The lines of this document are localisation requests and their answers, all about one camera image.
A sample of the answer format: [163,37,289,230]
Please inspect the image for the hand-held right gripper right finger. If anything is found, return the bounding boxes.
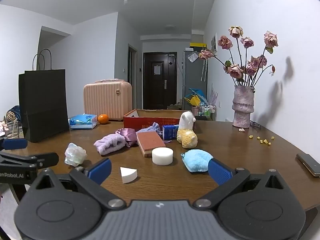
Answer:
[194,158,292,209]

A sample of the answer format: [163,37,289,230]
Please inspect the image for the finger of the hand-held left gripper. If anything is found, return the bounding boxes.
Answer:
[0,138,28,150]
[0,151,59,168]

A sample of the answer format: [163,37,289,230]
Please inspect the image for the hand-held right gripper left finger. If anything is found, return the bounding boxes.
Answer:
[27,158,127,210]

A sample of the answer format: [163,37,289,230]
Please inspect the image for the blue fluffy sponge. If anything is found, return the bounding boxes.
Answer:
[181,149,214,173]

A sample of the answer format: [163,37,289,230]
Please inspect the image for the purple fluffy headband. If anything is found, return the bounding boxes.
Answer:
[94,133,126,155]

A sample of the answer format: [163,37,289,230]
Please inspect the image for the white wedge sponge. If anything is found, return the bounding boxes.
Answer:
[120,167,138,184]

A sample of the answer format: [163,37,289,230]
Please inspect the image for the purple satin bonnet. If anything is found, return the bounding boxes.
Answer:
[115,128,137,147]

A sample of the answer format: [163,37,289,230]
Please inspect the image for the white round sponge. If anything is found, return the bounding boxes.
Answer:
[152,147,174,166]

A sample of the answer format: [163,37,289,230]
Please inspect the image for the orange cardboard box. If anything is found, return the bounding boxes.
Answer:
[123,109,197,133]

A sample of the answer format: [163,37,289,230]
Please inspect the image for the glass jar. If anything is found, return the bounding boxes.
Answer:
[4,121,20,139]

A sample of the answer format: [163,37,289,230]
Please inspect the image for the dark blue bag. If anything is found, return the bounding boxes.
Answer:
[6,105,22,120]

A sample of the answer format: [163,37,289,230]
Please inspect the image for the white and yellow alpaca plush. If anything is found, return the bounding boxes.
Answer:
[177,111,198,148]

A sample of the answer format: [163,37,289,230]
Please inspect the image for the black paper bag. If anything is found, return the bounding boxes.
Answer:
[18,49,70,143]

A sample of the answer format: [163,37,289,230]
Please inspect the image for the blue tissue pack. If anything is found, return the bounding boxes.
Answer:
[69,114,98,130]

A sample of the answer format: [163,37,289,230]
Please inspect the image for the scattered yellow crumbs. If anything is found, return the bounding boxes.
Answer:
[249,135,275,145]

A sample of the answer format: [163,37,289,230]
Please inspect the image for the brick red sponge block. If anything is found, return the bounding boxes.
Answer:
[136,131,167,158]

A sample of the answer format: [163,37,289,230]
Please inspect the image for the trolley with bottles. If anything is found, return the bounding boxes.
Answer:
[191,102,217,122]

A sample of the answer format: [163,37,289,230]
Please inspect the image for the blue drink carton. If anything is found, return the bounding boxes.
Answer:
[162,124,179,140]

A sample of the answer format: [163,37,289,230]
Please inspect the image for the pink textured vase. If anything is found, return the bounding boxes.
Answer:
[232,85,255,128]

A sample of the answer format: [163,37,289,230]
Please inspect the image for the pink ribbed suitcase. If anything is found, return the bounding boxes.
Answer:
[83,79,132,122]

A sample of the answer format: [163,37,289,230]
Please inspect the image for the blue and yellow bags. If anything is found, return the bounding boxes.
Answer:
[184,87,207,105]

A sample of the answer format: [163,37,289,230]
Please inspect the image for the black smartphone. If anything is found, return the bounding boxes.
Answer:
[296,153,320,177]

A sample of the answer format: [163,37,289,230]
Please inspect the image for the grey refrigerator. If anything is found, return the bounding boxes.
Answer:
[182,50,208,105]

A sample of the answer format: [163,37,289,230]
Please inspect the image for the dark entrance door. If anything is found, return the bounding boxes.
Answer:
[143,52,177,110]

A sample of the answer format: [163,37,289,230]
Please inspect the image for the dried pink roses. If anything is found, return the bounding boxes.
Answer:
[199,26,279,87]

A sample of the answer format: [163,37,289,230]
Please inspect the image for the folded white umbrella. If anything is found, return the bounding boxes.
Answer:
[201,59,208,82]

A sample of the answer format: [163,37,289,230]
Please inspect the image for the lavender drawstring pouch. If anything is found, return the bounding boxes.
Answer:
[136,122,161,134]

